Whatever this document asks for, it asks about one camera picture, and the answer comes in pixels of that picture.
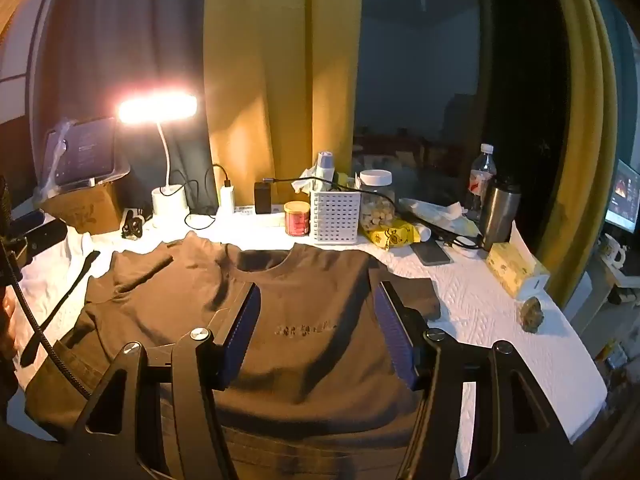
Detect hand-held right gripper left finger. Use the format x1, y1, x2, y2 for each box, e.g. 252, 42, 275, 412
55, 282, 263, 480

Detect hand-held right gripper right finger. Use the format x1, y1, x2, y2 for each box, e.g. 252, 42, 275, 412
377, 280, 576, 480

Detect brown t-shirt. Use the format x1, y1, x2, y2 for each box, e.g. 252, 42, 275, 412
25, 240, 443, 480

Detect white garment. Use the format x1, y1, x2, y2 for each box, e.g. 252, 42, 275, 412
10, 227, 113, 376

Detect cardboard box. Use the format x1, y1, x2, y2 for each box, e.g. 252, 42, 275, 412
37, 180, 126, 236

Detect black flat strip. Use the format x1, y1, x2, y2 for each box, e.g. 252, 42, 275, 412
20, 251, 101, 367

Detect white textured tablecloth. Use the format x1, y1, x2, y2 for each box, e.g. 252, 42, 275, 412
10, 205, 608, 480

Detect dark smartphone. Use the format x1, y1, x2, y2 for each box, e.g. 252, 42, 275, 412
411, 241, 452, 267

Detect black hair clips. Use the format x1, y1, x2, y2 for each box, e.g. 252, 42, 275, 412
122, 210, 151, 238

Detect tablet in plastic wrap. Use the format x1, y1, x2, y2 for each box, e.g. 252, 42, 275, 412
42, 117, 131, 193

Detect yellow snack bag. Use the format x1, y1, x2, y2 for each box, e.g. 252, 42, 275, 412
362, 222, 421, 251

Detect white power strip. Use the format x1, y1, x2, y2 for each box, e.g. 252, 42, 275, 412
235, 205, 288, 228

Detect red tin can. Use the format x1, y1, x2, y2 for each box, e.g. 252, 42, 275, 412
284, 201, 312, 237

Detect pale printed paper packet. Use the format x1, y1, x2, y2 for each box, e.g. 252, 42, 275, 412
400, 197, 481, 236

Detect white perforated basket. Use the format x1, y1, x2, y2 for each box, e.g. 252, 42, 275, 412
310, 190, 362, 246

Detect yellow tissue box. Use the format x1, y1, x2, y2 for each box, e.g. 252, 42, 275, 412
486, 242, 551, 300

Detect black power adapter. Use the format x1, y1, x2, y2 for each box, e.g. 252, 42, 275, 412
254, 181, 273, 215

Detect brown rock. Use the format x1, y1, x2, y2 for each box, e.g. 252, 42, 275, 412
520, 297, 545, 333

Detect white desk lamp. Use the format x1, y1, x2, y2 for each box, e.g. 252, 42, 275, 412
117, 92, 198, 228

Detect clear jar with white lid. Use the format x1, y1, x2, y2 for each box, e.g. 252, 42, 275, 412
357, 170, 397, 233

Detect white card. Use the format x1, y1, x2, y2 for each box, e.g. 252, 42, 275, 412
509, 222, 538, 266

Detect stainless steel tumbler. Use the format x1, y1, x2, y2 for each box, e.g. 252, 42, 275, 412
480, 182, 522, 252

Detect crumpled white tissue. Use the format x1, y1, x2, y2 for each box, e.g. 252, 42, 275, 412
292, 167, 321, 193

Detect clear plastic water bottle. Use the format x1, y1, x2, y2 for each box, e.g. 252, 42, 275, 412
465, 143, 497, 221

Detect white mug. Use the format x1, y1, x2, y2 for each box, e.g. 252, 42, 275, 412
600, 234, 627, 266

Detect wide yellow curtain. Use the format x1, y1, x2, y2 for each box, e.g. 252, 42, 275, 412
202, 0, 363, 211

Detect computer monitor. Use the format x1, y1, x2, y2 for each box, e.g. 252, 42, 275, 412
605, 160, 640, 233

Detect narrow yellow curtain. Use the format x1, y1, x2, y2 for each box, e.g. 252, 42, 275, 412
475, 0, 621, 311

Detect black ribbed cable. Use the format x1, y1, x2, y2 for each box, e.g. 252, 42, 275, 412
0, 240, 93, 401

